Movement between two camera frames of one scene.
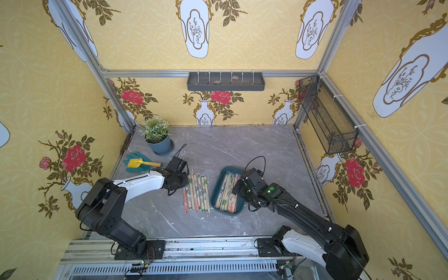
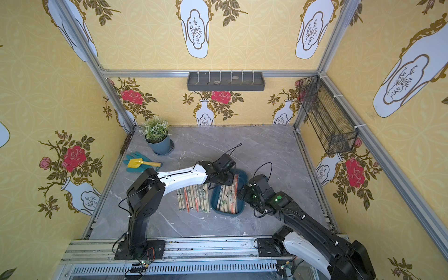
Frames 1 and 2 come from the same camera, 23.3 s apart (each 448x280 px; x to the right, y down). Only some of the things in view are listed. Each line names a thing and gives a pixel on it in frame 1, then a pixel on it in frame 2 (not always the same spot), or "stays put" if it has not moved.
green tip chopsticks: [205, 195] stays put
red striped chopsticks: [185, 199] stays put
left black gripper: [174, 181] to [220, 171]
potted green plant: [157, 136] stays put
